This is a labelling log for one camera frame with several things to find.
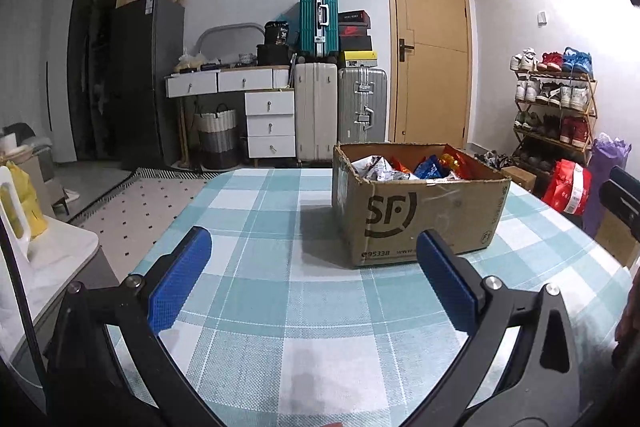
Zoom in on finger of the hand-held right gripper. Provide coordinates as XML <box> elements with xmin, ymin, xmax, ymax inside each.
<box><xmin>599</xmin><ymin>166</ymin><xmax>640</xmax><ymax>250</ymax></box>

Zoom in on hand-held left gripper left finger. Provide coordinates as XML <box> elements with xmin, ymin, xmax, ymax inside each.
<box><xmin>44</xmin><ymin>226</ymin><xmax>213</xmax><ymax>427</ymax></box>

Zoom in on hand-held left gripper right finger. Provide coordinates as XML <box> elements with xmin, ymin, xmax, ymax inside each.
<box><xmin>405</xmin><ymin>229</ymin><xmax>585</xmax><ymax>427</ymax></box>

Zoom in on brown cardboard box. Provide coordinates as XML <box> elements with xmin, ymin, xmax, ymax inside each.
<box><xmin>331</xmin><ymin>142</ymin><xmax>512</xmax><ymax>269</ymax></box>

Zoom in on red pyramid snack packet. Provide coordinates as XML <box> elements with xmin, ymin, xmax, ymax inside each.
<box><xmin>442</xmin><ymin>146</ymin><xmax>476</xmax><ymax>180</ymax></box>

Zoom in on silver purple snack packet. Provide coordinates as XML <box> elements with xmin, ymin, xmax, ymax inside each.
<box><xmin>352</xmin><ymin>155</ymin><xmax>396</xmax><ymax>182</ymax></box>

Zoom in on person's right hand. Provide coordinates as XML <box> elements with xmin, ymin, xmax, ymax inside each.
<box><xmin>615</xmin><ymin>267</ymin><xmax>640</xmax><ymax>358</ymax></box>

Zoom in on purple gift bag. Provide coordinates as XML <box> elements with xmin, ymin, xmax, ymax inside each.
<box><xmin>582</xmin><ymin>133</ymin><xmax>632</xmax><ymax>238</ymax></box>

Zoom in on red shopping bag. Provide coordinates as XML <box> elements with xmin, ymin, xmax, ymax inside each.
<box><xmin>541</xmin><ymin>159</ymin><xmax>592</xmax><ymax>215</ymax></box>

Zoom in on dotted cream rug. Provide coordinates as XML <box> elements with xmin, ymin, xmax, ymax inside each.
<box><xmin>67</xmin><ymin>167</ymin><xmax>236</xmax><ymax>268</ymax></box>

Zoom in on wooden shoe rack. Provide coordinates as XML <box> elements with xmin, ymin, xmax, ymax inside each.
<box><xmin>510</xmin><ymin>49</ymin><xmax>598</xmax><ymax>168</ymax></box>

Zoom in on small brown carton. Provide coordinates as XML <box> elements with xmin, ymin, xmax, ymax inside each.
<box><xmin>501</xmin><ymin>166</ymin><xmax>537</xmax><ymax>192</ymax></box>

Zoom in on teal checked tablecloth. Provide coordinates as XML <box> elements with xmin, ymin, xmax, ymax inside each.
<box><xmin>107</xmin><ymin>167</ymin><xmax>633</xmax><ymax>427</ymax></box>

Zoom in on rows of assorted shoes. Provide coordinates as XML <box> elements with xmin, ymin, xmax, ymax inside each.
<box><xmin>510</xmin><ymin>48</ymin><xmax>595</xmax><ymax>158</ymax></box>

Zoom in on scattered sneakers group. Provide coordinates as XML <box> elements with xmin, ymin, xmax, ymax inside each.
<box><xmin>472</xmin><ymin>149</ymin><xmax>516</xmax><ymax>170</ymax></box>

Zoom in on woven laundry basket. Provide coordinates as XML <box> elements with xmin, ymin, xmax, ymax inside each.
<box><xmin>192</xmin><ymin>104</ymin><xmax>241</xmax><ymax>170</ymax></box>

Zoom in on yellow bag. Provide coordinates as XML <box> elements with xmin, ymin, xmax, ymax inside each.
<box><xmin>0</xmin><ymin>161</ymin><xmax>49</xmax><ymax>260</ymax></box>

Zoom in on silver suitcase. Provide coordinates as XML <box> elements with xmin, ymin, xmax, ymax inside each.
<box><xmin>337</xmin><ymin>67</ymin><xmax>388</xmax><ymax>145</ymax></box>

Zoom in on white desk with drawers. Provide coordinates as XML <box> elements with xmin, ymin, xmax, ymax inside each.
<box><xmin>166</xmin><ymin>66</ymin><xmax>296</xmax><ymax>170</ymax></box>

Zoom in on dark grey fridge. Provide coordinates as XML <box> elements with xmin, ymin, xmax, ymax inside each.
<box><xmin>109</xmin><ymin>0</ymin><xmax>186</xmax><ymax>170</ymax></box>

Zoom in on beige suitcase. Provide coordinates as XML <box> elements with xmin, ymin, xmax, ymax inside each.
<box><xmin>294</xmin><ymin>62</ymin><xmax>339</xmax><ymax>164</ymax></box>

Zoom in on clear plastic food bag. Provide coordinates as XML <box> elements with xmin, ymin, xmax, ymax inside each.
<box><xmin>175</xmin><ymin>52</ymin><xmax>203</xmax><ymax>72</ymax></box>

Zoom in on tan wooden door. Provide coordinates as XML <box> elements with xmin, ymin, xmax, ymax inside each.
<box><xmin>384</xmin><ymin>0</ymin><xmax>473</xmax><ymax>150</ymax></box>

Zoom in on dark tall wardrobe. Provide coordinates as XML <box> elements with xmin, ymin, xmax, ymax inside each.
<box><xmin>67</xmin><ymin>0</ymin><xmax>156</xmax><ymax>162</ymax></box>

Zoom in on black storage box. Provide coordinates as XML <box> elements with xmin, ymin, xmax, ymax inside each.
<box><xmin>256</xmin><ymin>43</ymin><xmax>293</xmax><ymax>68</ymax></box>

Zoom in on plain black shoe box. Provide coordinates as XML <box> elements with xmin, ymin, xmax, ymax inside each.
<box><xmin>340</xmin><ymin>36</ymin><xmax>373</xmax><ymax>54</ymax></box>

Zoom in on grey arched mirror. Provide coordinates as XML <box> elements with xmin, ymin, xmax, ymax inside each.
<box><xmin>194</xmin><ymin>22</ymin><xmax>266</xmax><ymax>58</ymax></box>

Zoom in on black tub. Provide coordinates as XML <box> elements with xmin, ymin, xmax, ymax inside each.
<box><xmin>263</xmin><ymin>21</ymin><xmax>292</xmax><ymax>46</ymax></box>

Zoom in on black shoe box white label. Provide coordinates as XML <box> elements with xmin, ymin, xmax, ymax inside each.
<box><xmin>338</xmin><ymin>11</ymin><xmax>371</xmax><ymax>28</ymax></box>

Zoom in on teal suitcase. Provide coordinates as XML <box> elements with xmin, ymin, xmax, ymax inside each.
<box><xmin>299</xmin><ymin>0</ymin><xmax>339</xmax><ymax>60</ymax></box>

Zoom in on black cable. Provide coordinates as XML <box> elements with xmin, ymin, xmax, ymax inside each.
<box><xmin>0</xmin><ymin>227</ymin><xmax>48</xmax><ymax>388</ymax></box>

